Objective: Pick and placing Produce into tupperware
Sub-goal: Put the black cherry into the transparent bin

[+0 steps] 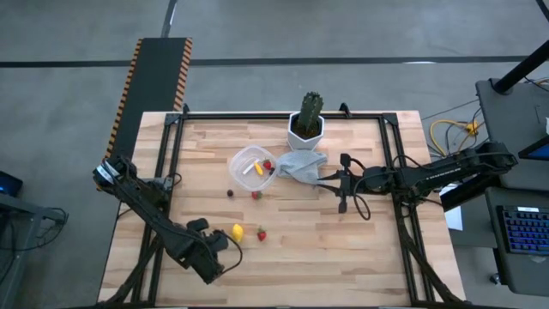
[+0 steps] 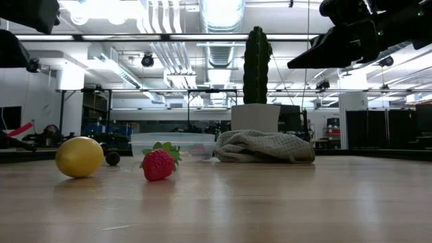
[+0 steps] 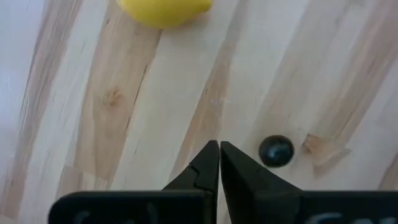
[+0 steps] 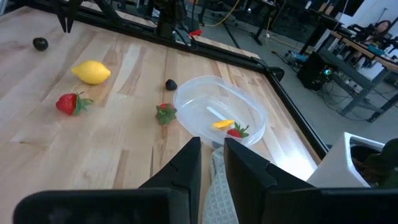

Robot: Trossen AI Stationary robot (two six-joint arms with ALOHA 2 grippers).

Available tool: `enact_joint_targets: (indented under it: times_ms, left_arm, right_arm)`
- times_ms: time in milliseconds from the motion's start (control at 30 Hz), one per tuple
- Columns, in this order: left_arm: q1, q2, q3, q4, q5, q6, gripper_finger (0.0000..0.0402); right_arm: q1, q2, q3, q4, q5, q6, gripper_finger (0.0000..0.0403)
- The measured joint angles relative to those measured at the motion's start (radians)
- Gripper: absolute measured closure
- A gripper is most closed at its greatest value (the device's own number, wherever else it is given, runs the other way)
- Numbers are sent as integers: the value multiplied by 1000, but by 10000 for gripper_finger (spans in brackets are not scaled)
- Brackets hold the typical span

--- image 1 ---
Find grey side cart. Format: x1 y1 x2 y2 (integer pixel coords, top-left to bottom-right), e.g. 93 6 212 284
474 78 549 192

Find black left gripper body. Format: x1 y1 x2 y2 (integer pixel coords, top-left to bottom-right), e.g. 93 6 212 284
187 217 220 258

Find black tablet screen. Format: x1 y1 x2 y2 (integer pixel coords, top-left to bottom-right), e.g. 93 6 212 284
517 135 549 162

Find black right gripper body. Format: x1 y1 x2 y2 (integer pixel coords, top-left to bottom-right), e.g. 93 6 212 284
337 153 365 215

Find black metal stand pole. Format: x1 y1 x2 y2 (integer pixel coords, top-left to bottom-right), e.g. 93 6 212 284
492 40 549 94
439 171 494 212

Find grey waffle cloth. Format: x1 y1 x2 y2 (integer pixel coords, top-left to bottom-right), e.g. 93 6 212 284
276 148 329 188

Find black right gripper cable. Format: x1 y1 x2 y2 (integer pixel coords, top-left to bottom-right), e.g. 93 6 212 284
353 188 371 221

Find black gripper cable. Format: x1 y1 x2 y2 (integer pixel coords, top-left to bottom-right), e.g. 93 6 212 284
220 230 244 275
353 188 371 221

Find blue lit screen device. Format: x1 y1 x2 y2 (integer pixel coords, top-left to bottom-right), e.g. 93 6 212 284
0 170 25 198

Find black yellow-striped floor mat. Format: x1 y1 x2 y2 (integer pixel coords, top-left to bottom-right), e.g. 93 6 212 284
100 37 194 175

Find white paper sheet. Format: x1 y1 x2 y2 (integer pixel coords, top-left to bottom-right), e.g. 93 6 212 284
441 184 464 232

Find black metal table frame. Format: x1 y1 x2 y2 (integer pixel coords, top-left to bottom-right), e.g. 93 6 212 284
98 102 467 308

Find grey side desk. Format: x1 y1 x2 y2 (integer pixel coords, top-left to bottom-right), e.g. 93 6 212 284
484 186 549 297

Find grey metal stand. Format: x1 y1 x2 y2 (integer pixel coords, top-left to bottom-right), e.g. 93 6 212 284
0 191 69 309

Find yellow cable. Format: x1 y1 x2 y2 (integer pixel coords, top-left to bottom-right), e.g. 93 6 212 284
429 118 480 158

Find green cactus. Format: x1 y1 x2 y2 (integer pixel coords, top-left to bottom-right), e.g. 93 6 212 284
296 90 325 135

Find clear plastic tupperware container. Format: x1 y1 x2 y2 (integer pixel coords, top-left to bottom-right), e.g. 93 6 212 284
228 144 279 192

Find black backlit keyboard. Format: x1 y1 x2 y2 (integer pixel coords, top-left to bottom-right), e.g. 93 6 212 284
496 204 549 257

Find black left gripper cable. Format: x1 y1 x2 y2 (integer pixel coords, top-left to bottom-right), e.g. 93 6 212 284
220 230 244 275

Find white plant pot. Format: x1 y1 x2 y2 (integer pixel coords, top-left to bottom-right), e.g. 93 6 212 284
287 111 326 152

